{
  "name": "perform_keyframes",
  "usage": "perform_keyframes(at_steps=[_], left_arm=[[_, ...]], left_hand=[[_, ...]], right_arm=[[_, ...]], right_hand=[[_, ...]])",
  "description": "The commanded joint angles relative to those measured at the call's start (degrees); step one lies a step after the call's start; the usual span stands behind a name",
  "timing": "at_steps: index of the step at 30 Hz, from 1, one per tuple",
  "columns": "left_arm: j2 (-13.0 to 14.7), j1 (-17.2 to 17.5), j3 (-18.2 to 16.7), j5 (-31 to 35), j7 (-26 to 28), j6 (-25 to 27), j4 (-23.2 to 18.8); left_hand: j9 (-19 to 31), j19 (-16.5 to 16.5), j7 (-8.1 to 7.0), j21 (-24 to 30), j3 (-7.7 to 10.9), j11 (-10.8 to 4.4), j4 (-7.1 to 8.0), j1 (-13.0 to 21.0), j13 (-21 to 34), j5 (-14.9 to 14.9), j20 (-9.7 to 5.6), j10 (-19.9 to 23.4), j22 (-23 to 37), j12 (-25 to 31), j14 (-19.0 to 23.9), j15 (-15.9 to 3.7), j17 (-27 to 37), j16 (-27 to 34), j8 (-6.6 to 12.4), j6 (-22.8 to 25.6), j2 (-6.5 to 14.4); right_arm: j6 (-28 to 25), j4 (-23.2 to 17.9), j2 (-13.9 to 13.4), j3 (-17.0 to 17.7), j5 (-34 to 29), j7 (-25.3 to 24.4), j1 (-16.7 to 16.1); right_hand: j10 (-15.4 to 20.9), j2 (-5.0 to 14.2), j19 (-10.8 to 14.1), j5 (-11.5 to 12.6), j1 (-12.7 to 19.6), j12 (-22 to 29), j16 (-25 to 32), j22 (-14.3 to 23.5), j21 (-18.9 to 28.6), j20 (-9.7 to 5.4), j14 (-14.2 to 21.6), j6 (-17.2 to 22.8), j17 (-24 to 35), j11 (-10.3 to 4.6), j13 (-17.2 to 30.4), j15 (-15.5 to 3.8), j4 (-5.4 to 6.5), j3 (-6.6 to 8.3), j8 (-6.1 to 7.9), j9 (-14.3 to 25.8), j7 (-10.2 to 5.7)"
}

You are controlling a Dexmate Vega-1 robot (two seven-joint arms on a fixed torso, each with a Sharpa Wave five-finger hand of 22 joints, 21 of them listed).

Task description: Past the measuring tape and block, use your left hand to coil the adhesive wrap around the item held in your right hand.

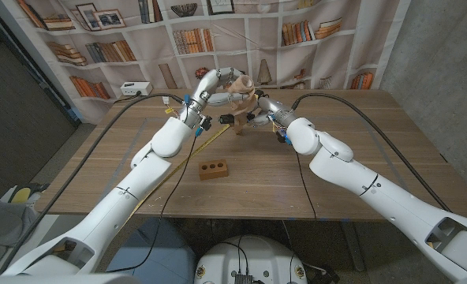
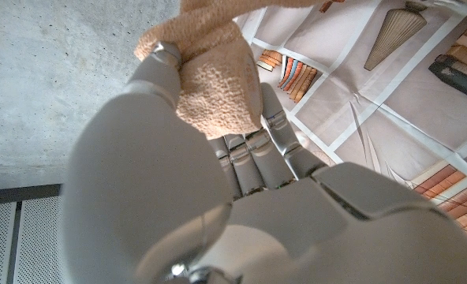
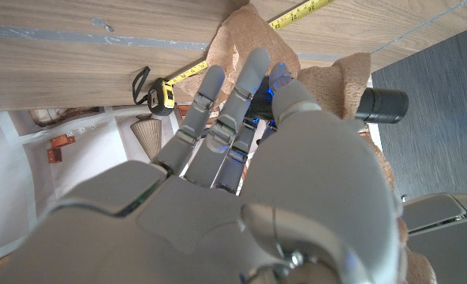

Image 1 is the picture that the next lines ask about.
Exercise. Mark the beige stocking cloth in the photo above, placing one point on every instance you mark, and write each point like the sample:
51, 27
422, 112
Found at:
243, 102

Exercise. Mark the grey table leg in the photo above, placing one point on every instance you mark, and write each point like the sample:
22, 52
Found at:
352, 244

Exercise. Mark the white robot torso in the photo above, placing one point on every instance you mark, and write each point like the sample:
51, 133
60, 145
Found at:
253, 256

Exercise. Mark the yellow measuring tape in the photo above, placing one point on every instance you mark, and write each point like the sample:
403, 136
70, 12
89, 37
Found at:
178, 167

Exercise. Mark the yellow and black floor pedal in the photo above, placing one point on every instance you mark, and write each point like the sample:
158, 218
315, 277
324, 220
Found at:
22, 194

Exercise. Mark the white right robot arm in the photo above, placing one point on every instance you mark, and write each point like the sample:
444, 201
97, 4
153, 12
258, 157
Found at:
375, 193

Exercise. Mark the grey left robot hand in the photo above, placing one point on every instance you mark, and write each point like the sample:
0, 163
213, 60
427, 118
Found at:
208, 81

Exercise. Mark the white power box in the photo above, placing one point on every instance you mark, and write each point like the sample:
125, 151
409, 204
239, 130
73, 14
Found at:
135, 88

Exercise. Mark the orange brick block three holes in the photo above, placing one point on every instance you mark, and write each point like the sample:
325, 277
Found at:
214, 171

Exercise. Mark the blue stool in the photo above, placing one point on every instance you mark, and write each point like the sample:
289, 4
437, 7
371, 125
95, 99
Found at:
166, 252

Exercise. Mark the printed bookshelf backdrop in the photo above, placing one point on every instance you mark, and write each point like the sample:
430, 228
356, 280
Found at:
233, 39

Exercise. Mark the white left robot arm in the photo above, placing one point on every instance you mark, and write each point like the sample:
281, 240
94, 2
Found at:
127, 193

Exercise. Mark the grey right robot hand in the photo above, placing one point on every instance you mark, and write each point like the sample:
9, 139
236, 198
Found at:
279, 110

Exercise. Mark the person's grey trouser leg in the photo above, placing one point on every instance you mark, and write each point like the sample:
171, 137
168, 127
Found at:
1, 225

